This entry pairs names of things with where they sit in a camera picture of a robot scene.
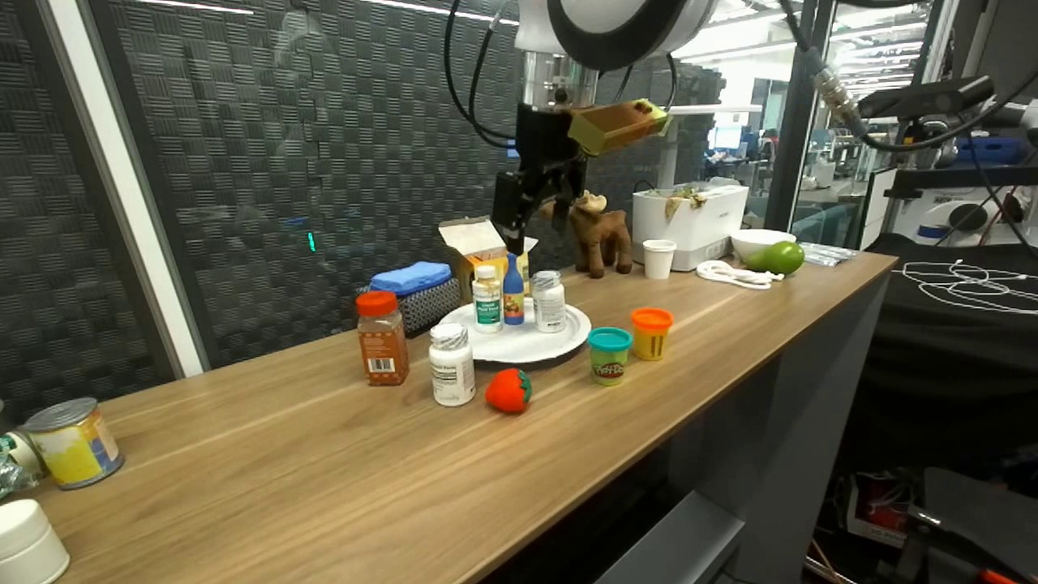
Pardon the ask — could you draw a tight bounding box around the yellowish wrist camera box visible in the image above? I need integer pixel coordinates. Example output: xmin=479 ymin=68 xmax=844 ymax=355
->
xmin=566 ymin=94 xmax=673 ymax=158

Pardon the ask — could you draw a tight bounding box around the white bowl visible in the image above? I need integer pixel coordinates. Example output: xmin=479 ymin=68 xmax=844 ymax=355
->
xmin=730 ymin=228 xmax=802 ymax=269

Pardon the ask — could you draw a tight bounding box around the green fruit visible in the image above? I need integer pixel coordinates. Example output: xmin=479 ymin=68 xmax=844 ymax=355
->
xmin=755 ymin=240 xmax=807 ymax=278

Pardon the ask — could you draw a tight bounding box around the orange cap spice jar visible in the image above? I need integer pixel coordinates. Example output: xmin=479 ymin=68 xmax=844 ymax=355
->
xmin=353 ymin=287 xmax=412 ymax=390

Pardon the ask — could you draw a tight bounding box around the black covered desk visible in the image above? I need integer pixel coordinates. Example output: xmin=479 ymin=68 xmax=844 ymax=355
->
xmin=854 ymin=233 xmax=1038 ymax=481

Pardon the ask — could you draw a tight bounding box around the tin can yellow label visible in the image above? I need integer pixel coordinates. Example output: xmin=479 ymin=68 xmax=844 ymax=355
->
xmin=18 ymin=393 xmax=128 ymax=494

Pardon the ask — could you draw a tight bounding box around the cable with metal connector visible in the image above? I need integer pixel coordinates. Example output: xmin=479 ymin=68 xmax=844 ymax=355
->
xmin=774 ymin=0 xmax=1038 ymax=156

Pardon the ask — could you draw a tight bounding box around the brown moose plush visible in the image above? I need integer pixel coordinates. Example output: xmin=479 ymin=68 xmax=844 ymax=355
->
xmin=549 ymin=189 xmax=636 ymax=281

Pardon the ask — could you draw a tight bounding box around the white lab machine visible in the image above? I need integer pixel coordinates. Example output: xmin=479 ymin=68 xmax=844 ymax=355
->
xmin=856 ymin=158 xmax=1038 ymax=252

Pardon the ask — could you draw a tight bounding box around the blue glue bottle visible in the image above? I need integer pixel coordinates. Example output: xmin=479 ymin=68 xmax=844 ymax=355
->
xmin=498 ymin=252 xmax=530 ymax=328

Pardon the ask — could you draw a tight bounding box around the yellow tub orange lid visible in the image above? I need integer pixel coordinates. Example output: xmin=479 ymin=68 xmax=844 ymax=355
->
xmin=627 ymin=306 xmax=679 ymax=363

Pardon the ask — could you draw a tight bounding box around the white paper sheet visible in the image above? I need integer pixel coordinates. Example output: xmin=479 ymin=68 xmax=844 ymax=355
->
xmin=806 ymin=240 xmax=862 ymax=269

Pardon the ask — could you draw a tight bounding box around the white paper cup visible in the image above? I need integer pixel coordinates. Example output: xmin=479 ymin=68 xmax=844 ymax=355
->
xmin=638 ymin=237 xmax=682 ymax=281

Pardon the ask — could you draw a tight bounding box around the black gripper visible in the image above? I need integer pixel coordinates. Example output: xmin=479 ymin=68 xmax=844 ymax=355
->
xmin=494 ymin=99 xmax=591 ymax=260

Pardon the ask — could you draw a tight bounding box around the white rope bundle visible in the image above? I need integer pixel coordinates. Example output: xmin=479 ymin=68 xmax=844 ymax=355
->
xmin=895 ymin=255 xmax=1038 ymax=322

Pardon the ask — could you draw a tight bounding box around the grey bin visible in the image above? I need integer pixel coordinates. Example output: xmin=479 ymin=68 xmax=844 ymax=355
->
xmin=594 ymin=491 xmax=750 ymax=584

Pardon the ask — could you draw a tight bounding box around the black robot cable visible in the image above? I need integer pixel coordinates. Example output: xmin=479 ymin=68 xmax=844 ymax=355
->
xmin=468 ymin=3 xmax=523 ymax=144
xmin=440 ymin=0 xmax=519 ymax=152

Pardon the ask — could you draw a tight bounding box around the open yellow cardboard box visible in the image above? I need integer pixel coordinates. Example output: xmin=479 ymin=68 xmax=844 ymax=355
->
xmin=434 ymin=213 xmax=541 ymax=308

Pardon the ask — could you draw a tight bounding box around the white round jar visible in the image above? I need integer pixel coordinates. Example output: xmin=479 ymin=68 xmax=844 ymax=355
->
xmin=0 ymin=497 xmax=75 ymax=584

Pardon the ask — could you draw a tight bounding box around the white bottle green label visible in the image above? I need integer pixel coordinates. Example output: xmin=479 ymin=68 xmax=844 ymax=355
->
xmin=469 ymin=261 xmax=507 ymax=332

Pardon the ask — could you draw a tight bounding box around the small white bottle blue label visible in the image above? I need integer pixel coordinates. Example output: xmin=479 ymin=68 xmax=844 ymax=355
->
xmin=530 ymin=269 xmax=567 ymax=335

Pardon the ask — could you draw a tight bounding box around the white paper plate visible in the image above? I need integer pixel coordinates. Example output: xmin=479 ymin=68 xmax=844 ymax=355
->
xmin=433 ymin=294 xmax=594 ymax=371

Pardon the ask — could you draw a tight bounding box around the black camera on stand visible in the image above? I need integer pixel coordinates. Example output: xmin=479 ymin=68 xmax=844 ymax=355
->
xmin=854 ymin=70 xmax=1038 ymax=149

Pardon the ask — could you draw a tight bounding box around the white wall post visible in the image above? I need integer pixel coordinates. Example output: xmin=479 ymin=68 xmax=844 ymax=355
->
xmin=37 ymin=0 xmax=207 ymax=383

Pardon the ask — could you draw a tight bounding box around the red strawberry plush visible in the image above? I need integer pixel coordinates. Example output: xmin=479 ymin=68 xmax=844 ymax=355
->
xmin=483 ymin=365 xmax=537 ymax=419

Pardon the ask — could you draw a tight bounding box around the yellow tub teal lid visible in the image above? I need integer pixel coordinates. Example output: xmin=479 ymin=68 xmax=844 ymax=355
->
xmin=583 ymin=324 xmax=638 ymax=383

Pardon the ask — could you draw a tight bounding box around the small white green object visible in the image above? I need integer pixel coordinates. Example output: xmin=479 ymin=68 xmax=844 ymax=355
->
xmin=0 ymin=424 xmax=45 ymax=505

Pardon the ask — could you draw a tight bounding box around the large white pill bottle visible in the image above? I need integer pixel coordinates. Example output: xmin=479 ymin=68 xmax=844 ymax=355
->
xmin=425 ymin=322 xmax=479 ymax=412

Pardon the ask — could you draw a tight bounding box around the blue sponge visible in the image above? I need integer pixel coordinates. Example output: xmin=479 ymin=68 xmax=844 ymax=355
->
xmin=368 ymin=260 xmax=457 ymax=300

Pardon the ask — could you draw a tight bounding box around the tan crumpled strap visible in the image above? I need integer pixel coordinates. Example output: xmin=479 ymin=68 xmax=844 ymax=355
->
xmin=663 ymin=182 xmax=717 ymax=219

